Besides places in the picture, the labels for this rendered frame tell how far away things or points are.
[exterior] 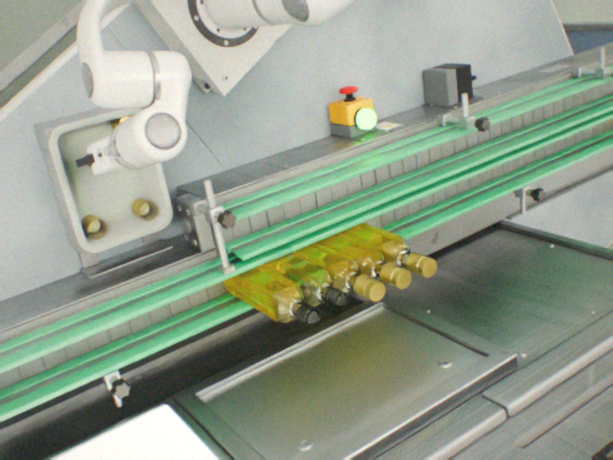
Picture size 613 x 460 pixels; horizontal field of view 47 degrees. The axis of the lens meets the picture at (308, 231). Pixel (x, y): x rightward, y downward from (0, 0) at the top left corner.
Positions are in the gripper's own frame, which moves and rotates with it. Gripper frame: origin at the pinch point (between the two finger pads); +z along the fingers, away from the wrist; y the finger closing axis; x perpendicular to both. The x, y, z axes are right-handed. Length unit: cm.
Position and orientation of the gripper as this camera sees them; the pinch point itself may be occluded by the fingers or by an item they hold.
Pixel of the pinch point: (109, 156)
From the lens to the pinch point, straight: 123.6
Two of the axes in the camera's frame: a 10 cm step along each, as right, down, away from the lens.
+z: -5.0, 0.2, 8.7
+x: -2.8, -9.5, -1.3
